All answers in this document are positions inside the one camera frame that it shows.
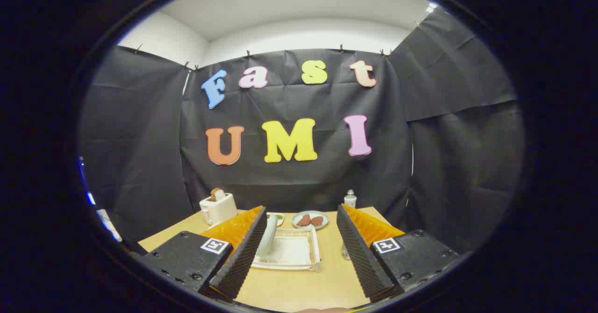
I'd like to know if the small pale green plate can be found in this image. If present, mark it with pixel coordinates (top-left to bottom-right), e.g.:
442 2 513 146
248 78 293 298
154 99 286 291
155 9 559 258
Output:
292 210 330 230

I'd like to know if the black backdrop cloth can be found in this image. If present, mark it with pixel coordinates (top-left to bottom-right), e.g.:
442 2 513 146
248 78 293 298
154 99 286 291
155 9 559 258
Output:
77 7 526 257

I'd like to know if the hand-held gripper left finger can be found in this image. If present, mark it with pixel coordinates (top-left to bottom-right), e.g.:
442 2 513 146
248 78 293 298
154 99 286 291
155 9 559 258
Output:
139 205 268 303

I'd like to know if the white toaster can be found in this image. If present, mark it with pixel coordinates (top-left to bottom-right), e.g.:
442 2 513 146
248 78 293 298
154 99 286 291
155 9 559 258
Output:
199 192 238 226

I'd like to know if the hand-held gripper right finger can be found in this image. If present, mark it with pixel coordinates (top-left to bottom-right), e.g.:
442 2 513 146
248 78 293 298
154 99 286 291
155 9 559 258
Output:
336 204 461 303

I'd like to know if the large pale green plate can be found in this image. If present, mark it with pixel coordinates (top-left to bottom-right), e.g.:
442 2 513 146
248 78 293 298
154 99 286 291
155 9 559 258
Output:
256 213 279 261

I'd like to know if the white wire dish rack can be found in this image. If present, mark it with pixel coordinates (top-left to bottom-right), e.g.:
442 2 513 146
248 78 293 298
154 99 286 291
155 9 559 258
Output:
250 213 323 273

